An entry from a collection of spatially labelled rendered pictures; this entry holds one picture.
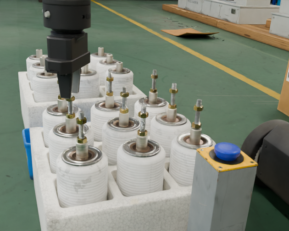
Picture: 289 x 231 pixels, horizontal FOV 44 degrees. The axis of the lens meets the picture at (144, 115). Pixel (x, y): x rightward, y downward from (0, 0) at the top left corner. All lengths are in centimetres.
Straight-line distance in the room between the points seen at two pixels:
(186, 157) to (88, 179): 20
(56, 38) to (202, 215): 40
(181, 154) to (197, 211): 15
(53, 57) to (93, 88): 49
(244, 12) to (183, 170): 336
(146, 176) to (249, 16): 346
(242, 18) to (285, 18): 72
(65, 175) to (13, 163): 54
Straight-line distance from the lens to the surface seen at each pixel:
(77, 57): 71
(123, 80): 119
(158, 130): 82
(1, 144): 132
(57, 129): 79
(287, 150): 95
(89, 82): 116
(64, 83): 72
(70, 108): 76
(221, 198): 57
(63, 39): 68
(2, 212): 99
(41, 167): 79
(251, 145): 103
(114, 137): 78
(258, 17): 411
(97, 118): 89
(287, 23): 337
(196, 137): 74
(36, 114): 114
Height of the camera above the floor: 58
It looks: 22 degrees down
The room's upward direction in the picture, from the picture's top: 3 degrees clockwise
